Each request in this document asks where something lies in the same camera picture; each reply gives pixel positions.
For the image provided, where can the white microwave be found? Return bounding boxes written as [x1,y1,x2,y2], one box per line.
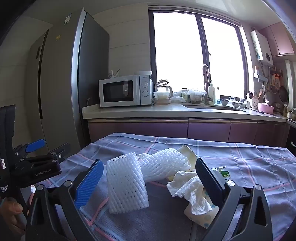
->
[98,75,153,108]

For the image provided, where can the white foam net sleeve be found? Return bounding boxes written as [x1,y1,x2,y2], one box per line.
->
[106,152,150,215]
[137,147,192,183]

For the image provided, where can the white paper cup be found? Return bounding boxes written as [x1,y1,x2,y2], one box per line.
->
[178,144,197,172]

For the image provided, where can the green snack wrapper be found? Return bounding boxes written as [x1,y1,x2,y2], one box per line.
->
[211,166,232,179]

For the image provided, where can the hanging dark pan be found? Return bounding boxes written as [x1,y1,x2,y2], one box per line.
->
[278,85,288,102]

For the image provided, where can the person's left hand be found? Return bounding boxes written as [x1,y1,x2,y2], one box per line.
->
[0,197,26,237]

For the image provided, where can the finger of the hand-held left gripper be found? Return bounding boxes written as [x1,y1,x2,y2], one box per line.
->
[13,139,46,160]
[23,142,71,163]

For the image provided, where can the purple base cabinet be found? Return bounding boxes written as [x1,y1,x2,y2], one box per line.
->
[87,119,296,149]

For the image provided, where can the grey refrigerator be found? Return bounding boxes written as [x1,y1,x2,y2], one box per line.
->
[24,7,110,158]

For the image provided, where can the white tissue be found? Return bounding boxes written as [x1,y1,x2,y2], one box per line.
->
[167,170,213,216]

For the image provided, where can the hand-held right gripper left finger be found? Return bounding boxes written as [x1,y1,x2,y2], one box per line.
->
[25,159,104,241]

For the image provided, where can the pink bowl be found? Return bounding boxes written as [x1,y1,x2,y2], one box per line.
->
[258,103,274,114]

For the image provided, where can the grey wall rack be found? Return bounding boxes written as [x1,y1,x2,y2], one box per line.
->
[254,66,269,82]

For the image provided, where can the checked grey tablecloth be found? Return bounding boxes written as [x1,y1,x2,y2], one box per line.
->
[39,132,296,241]

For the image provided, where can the kitchen window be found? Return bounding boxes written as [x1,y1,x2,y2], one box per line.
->
[148,6,252,100]

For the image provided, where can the clear bag of food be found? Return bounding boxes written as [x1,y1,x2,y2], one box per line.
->
[188,89,207,104]

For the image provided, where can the white water heater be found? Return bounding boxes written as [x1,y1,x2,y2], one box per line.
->
[250,30,274,65]

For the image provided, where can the dotted paper packet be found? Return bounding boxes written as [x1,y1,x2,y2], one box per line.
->
[184,188,220,229]

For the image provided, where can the steel electric kettle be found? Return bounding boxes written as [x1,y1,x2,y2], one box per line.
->
[154,79,173,99]

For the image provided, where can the metal faucet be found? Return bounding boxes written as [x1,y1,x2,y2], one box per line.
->
[202,65,214,105]

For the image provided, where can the white soap bottle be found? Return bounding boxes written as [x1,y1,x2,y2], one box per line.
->
[208,81,216,103]

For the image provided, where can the kitchen sink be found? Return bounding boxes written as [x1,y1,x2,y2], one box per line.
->
[181,103,248,112]

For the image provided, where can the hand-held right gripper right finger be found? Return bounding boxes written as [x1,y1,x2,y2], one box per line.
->
[195,158,274,241]

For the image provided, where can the pink wall cabinet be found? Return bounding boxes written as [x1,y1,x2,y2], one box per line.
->
[258,22,295,57]

